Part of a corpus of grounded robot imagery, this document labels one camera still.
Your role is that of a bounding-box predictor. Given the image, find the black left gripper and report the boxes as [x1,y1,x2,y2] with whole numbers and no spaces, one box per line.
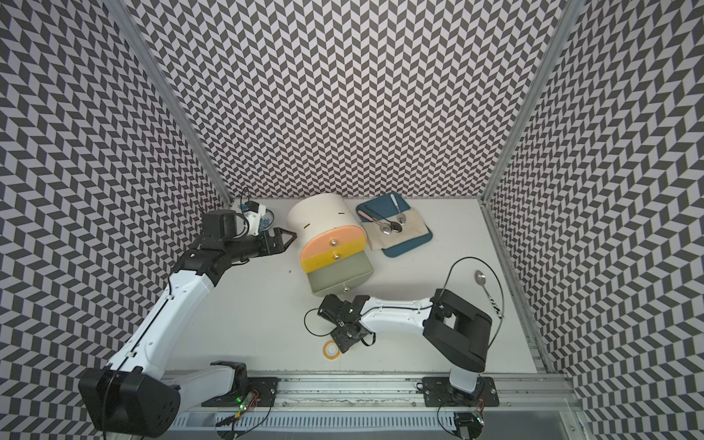
[224,226,297,263]

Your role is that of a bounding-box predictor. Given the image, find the yellow tape roll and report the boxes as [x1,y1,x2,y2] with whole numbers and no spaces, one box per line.
[323,340,341,360]

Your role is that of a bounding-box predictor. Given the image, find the yellow drawer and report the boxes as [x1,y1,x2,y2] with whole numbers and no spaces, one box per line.
[300,241,367,273]

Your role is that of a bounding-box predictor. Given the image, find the white drawer cabinet shell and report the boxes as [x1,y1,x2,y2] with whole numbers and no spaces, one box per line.
[287,194,359,244]

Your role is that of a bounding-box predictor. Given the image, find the grey bottom drawer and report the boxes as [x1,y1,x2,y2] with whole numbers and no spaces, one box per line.
[307,251,375,297]

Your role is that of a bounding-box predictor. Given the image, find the pink top drawer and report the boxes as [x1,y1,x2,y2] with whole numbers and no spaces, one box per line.
[301,225,367,260]

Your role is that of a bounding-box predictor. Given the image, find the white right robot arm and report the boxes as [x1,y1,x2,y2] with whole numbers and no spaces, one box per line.
[316,289,492,397]

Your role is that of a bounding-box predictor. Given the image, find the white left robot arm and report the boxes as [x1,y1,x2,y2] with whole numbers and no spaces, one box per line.
[78,210,297,439]

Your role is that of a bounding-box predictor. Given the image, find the blue floral ceramic bowl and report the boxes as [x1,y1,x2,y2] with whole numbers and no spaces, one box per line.
[258,208,275,232]

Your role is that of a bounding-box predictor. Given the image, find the teal tray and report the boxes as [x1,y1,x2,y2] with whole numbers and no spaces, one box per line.
[355,192,434,258]

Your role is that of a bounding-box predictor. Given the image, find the beige cloth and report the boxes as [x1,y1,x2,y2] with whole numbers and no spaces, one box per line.
[364,213,431,252]

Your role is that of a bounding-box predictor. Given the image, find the steel spoon on table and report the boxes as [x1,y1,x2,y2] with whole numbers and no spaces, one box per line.
[474,271,503,320]

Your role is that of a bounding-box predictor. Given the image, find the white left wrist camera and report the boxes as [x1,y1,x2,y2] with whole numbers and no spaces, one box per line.
[240,201,267,236]

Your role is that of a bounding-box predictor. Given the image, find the pink handled spoon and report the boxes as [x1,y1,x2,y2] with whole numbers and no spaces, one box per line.
[357,210,392,236]

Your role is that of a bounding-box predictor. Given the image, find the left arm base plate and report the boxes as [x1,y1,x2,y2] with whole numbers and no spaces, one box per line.
[201,377,280,409]

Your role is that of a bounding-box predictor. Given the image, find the dark handled spoon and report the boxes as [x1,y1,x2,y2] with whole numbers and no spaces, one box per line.
[366,206,403,233]

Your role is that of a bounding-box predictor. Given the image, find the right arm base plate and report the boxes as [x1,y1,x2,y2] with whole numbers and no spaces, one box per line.
[416,376,500,408]

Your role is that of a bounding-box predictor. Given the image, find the white handled spoon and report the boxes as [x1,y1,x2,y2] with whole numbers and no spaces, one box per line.
[390,192,407,226]

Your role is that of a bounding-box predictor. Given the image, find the aluminium front rail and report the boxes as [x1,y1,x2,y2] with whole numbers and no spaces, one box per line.
[163,373,593,439]

